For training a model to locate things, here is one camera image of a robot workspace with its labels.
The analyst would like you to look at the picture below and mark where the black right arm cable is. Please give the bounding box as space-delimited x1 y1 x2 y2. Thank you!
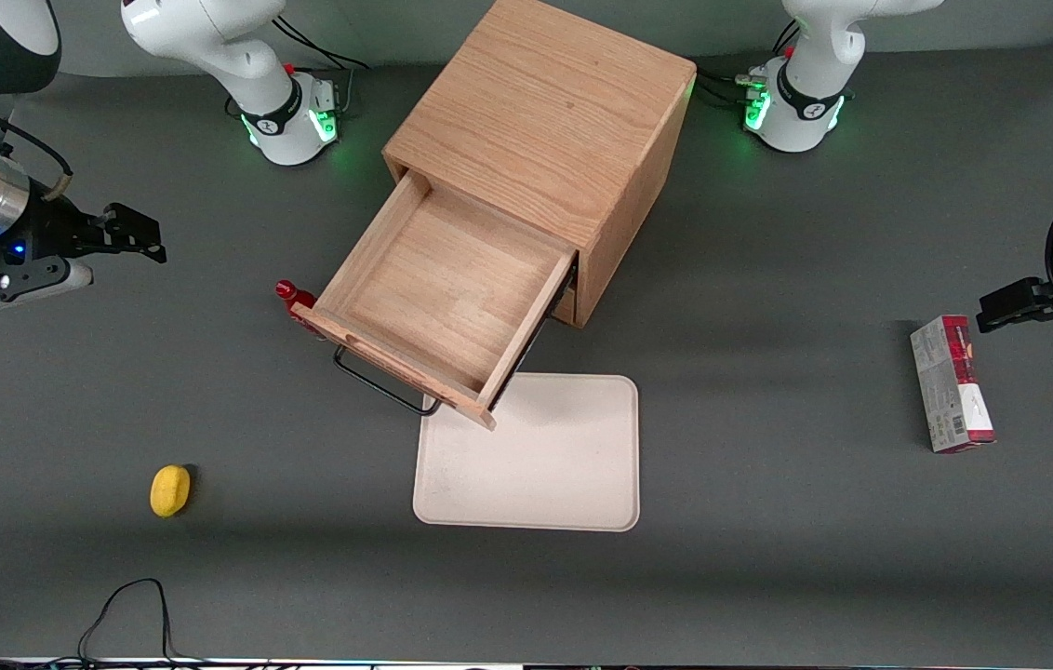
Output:
0 82 74 201

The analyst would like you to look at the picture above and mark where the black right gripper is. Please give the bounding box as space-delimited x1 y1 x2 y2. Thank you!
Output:
10 200 167 278

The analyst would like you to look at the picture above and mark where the red cola bottle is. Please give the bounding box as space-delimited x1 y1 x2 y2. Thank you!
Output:
273 279 318 341

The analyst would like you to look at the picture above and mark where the black right base cable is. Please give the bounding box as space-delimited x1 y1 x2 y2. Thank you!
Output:
271 14 369 74

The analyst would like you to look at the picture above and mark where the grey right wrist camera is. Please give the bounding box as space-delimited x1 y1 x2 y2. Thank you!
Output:
0 261 95 319

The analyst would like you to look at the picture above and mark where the beige plastic tray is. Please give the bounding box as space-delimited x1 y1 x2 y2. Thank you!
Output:
412 372 641 533

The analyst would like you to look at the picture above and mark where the wooden drawer cabinet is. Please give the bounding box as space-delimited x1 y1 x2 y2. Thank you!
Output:
382 0 698 328

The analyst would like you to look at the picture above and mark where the black looped floor cable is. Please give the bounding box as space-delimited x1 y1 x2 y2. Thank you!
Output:
78 578 179 667

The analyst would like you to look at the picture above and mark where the black base cable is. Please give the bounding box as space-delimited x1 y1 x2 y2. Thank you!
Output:
271 14 369 74
692 67 765 92
699 84 765 108

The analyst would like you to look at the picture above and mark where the black left base cable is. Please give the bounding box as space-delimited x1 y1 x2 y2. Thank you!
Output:
692 67 765 92
699 84 765 108

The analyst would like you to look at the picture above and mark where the yellow lemon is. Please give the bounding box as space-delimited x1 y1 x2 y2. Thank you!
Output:
150 464 193 518

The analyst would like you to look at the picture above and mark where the red and grey carton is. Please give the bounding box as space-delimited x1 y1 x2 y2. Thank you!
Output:
910 315 996 455

